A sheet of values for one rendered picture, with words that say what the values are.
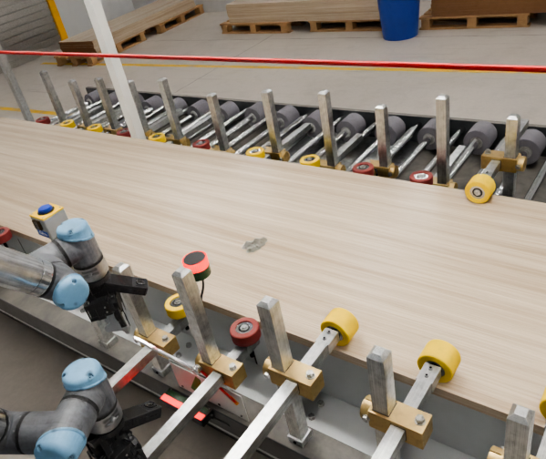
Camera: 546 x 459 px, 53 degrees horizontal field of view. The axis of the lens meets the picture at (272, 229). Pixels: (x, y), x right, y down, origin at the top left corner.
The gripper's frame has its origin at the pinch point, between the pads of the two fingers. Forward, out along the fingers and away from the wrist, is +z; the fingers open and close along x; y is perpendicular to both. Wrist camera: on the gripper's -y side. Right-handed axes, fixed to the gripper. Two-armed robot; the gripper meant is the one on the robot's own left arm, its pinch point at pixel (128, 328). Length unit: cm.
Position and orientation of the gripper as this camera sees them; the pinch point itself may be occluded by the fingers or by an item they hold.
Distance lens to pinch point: 155.5
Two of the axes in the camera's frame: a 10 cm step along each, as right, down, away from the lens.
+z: 1.8, 8.1, 5.6
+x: 2.5, 5.1, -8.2
